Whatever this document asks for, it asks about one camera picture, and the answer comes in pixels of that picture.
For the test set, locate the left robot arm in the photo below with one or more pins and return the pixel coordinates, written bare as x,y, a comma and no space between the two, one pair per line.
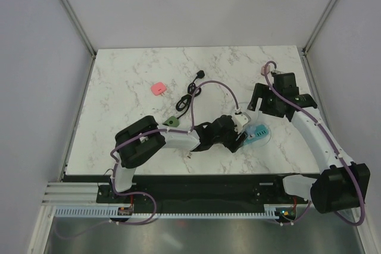
137,143

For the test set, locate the white cable tray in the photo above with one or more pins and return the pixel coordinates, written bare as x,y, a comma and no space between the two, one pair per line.
119,212

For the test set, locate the light blue plug with cable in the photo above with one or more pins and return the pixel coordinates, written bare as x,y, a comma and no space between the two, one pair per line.
255,116

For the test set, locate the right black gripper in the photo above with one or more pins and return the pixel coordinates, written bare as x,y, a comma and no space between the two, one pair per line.
262,91

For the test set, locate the beige pink charger plug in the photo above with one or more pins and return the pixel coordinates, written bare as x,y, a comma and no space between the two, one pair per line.
265,70

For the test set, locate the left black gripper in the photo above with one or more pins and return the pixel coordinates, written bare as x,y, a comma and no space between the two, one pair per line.
233,145

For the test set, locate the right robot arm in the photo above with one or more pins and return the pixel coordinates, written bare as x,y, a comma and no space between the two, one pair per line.
342,184

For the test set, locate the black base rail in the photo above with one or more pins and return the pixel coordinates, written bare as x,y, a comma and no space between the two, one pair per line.
203,194

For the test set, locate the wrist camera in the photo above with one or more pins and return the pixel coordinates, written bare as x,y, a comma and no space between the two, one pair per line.
276,71
241,120

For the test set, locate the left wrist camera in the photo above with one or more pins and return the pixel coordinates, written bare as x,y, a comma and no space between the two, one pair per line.
241,120

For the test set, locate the teal power strip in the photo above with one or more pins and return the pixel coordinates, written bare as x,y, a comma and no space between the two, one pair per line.
257,135

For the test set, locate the pink plug adapter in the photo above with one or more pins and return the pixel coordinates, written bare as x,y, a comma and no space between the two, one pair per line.
158,88

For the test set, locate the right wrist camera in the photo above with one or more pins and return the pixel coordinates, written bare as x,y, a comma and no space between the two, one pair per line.
276,71

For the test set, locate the green power strip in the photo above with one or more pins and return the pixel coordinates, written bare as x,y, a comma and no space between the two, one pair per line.
172,121

